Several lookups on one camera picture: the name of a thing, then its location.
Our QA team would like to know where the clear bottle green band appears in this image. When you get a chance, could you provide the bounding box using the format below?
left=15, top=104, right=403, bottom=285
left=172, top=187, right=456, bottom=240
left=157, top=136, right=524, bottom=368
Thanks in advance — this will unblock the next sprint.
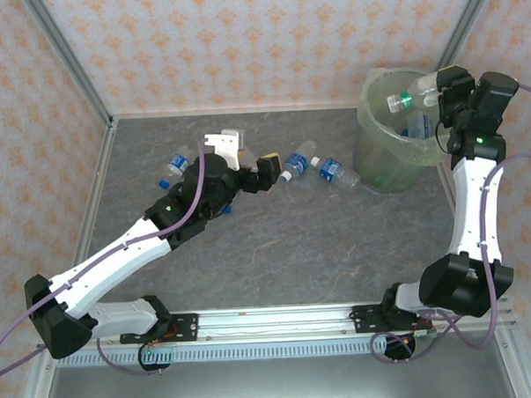
left=385, top=73, right=444, bottom=115

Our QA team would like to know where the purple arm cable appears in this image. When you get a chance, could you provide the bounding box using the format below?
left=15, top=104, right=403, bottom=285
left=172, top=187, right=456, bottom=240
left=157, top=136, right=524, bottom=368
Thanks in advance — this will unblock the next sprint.
left=0, top=138, right=218, bottom=382
left=358, top=81, right=531, bottom=366

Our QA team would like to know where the grey slotted cable duct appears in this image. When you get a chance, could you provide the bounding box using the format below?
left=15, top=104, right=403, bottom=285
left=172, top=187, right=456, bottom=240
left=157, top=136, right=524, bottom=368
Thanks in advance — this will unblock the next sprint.
left=55, top=335, right=434, bottom=369

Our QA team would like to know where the blue label bottle white cap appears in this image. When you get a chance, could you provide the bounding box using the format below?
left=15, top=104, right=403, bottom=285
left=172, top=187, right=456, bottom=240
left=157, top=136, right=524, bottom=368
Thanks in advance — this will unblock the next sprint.
left=278, top=138, right=321, bottom=184
left=309, top=153, right=363, bottom=193

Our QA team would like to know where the aluminium side frame rail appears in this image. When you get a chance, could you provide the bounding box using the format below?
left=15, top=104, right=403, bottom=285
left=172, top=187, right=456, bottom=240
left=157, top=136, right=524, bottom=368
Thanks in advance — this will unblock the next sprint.
left=67, top=119, right=125, bottom=266

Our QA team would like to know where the aluminium frame post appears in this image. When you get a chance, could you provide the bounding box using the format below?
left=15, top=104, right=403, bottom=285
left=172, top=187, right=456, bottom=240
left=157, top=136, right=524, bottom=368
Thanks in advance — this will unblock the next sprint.
left=435, top=0, right=503, bottom=69
left=20, top=0, right=115, bottom=131

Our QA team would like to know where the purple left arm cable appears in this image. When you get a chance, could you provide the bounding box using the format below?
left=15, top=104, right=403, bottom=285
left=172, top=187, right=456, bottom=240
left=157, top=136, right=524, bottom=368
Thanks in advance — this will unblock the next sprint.
left=0, top=138, right=218, bottom=382

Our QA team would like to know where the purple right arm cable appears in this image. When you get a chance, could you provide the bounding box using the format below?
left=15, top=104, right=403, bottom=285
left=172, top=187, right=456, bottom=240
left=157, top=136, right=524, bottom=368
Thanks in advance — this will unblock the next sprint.
left=358, top=81, right=531, bottom=366

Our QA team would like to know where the translucent green lined bin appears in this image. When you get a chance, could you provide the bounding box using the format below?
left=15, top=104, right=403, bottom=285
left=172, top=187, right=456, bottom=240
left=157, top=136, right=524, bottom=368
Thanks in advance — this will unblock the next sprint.
left=348, top=64, right=458, bottom=195

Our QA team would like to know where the grey metal shelf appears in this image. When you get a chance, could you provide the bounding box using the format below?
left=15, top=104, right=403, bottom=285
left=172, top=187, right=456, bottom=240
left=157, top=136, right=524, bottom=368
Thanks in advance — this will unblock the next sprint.
left=16, top=328, right=531, bottom=398

